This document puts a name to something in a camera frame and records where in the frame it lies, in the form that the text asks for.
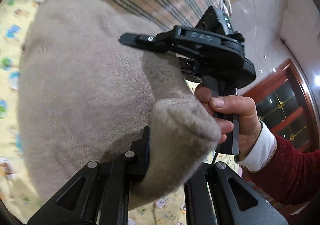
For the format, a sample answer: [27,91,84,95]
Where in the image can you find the beige knitted sweater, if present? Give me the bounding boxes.
[18,0,221,209]

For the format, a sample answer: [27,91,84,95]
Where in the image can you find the red sleeve forearm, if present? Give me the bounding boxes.
[236,122,319,204]

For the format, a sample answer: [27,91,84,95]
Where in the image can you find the right hand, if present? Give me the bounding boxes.
[194,84,263,159]

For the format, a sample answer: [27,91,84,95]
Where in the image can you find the yellow cartoon bear quilt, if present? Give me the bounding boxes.
[0,0,241,225]

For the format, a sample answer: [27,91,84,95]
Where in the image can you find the red wooden door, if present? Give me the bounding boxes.
[244,59,319,152]

